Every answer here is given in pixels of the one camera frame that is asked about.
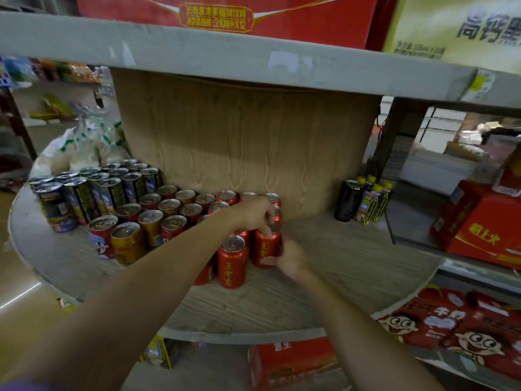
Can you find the person's left hand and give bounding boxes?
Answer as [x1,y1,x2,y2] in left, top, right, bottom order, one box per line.
[221,195,277,239]

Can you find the person's right hand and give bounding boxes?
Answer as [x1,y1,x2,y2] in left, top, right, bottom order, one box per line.
[260,236,310,280]

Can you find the red can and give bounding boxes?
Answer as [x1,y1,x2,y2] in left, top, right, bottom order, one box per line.
[251,223,284,269]

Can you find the red and gold shelf cans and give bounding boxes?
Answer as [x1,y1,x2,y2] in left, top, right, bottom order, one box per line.
[87,184,220,266]

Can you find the group of tall blue-yellow cans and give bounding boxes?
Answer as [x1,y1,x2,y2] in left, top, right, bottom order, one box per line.
[27,159,162,234]

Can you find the person's left forearm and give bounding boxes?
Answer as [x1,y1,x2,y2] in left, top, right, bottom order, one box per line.
[0,215,245,391]

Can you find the person's right forearm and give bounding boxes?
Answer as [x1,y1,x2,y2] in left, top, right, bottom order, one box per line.
[301,272,447,391]

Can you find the yellow green bottle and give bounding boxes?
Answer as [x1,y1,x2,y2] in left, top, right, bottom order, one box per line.
[354,175,395,226]

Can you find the small red carton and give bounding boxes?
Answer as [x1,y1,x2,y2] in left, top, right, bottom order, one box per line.
[248,337,341,389]

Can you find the red cartoon face carton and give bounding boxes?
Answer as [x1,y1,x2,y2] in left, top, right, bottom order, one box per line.
[441,291,521,381]
[377,287,475,350]

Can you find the bag of white snacks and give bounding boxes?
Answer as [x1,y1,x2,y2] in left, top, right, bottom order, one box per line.
[34,134,82,175]
[73,113,106,167]
[97,119,129,163]

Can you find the red yellow-print carton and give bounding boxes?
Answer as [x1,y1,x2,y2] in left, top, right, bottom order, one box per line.
[430,179,521,269]

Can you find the large red gift carton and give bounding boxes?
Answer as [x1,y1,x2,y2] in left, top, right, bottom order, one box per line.
[77,0,399,52]

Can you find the pile of yellow snack packets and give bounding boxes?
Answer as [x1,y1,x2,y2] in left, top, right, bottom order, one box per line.
[28,95,78,121]

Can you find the yellow red tall pack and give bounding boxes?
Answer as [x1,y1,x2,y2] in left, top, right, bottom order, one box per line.
[492,144,521,196]

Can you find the row of mixed colour packets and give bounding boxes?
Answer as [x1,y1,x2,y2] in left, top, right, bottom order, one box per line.
[0,56,100,86]

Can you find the purple shirt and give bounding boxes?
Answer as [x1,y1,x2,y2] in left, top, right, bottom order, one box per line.
[0,380,54,391]

